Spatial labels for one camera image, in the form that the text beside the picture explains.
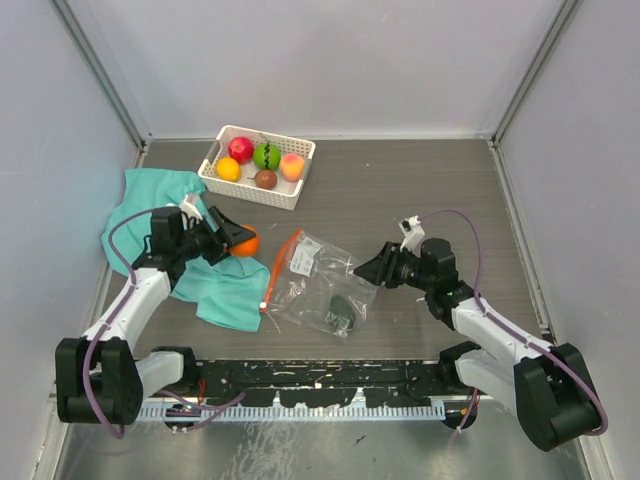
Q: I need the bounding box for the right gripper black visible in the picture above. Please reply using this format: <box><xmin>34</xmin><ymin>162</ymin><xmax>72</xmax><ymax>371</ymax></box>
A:
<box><xmin>353</xmin><ymin>241</ymin><xmax>434</xmax><ymax>293</ymax></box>

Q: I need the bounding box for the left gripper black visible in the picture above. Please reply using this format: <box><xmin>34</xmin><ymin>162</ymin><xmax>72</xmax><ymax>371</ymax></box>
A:
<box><xmin>175</xmin><ymin>206</ymin><xmax>252</xmax><ymax>266</ymax></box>

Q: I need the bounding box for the orange fake orange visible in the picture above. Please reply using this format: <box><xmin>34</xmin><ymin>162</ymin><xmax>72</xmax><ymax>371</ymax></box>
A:
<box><xmin>230</xmin><ymin>225</ymin><xmax>260</xmax><ymax>258</ymax></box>

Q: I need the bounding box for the brown fake kiwi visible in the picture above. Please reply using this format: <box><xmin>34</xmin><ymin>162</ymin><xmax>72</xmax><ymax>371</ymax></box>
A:
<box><xmin>254</xmin><ymin>169</ymin><xmax>278</xmax><ymax>190</ymax></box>

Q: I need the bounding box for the yellow fake lemon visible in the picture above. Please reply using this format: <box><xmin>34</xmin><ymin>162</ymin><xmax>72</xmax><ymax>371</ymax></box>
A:
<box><xmin>215</xmin><ymin>157</ymin><xmax>242</xmax><ymax>182</ymax></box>

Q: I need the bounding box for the clear zip bag orange seal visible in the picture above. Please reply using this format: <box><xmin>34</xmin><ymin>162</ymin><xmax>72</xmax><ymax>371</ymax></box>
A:
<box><xmin>260</xmin><ymin>229</ymin><xmax>377</xmax><ymax>339</ymax></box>

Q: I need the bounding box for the green fake fruit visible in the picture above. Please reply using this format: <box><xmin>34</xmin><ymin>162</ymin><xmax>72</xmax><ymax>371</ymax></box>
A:
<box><xmin>253</xmin><ymin>143</ymin><xmax>281</xmax><ymax>171</ymax></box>

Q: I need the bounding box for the red fake apple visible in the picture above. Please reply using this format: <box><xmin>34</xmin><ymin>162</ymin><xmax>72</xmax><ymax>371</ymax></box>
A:
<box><xmin>227</xmin><ymin>136</ymin><xmax>254</xmax><ymax>165</ymax></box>

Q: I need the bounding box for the fake peach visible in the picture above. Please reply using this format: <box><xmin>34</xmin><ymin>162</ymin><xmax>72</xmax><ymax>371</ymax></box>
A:
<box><xmin>279</xmin><ymin>153</ymin><xmax>306</xmax><ymax>182</ymax></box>

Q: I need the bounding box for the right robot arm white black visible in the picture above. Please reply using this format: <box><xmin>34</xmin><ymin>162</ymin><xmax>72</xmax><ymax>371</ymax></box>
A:
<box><xmin>353</xmin><ymin>238</ymin><xmax>608</xmax><ymax>451</ymax></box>

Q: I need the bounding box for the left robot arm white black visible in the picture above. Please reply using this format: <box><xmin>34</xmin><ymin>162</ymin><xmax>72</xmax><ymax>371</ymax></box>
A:
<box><xmin>55</xmin><ymin>200</ymin><xmax>256</xmax><ymax>438</ymax></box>

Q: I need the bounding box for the dark green fake avocado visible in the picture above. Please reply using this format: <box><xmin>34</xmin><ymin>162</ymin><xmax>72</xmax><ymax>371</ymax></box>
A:
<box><xmin>326</xmin><ymin>295</ymin><xmax>356</xmax><ymax>334</ymax></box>

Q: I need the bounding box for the white perforated plastic basket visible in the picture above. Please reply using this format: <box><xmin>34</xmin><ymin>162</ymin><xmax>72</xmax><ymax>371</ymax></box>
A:
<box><xmin>197</xmin><ymin>125</ymin><xmax>316</xmax><ymax>210</ymax></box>

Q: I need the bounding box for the teal cloth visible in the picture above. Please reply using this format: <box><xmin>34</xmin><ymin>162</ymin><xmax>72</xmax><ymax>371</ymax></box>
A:
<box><xmin>101</xmin><ymin>168</ymin><xmax>270</xmax><ymax>332</ymax></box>

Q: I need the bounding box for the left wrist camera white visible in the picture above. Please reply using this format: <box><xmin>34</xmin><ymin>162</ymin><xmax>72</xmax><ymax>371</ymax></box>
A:
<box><xmin>179</xmin><ymin>193</ymin><xmax>207</xmax><ymax>222</ymax></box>

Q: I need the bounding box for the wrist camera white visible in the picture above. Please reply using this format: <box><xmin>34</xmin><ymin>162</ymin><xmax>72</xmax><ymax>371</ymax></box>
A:
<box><xmin>179</xmin><ymin>193</ymin><xmax>207</xmax><ymax>222</ymax></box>
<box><xmin>398</xmin><ymin>215</ymin><xmax>425</xmax><ymax>252</ymax></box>

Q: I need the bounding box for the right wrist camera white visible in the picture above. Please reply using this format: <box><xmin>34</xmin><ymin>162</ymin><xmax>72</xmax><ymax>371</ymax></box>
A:
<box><xmin>398</xmin><ymin>215</ymin><xmax>425</xmax><ymax>252</ymax></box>

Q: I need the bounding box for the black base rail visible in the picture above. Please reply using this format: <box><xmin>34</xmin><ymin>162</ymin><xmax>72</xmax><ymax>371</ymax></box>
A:
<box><xmin>166</xmin><ymin>360</ymin><xmax>472</xmax><ymax>408</ymax></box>

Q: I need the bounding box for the grey slotted cable duct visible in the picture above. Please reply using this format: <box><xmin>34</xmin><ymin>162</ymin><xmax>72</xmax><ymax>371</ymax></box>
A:
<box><xmin>137</xmin><ymin>400</ymin><xmax>446</xmax><ymax>425</ymax></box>

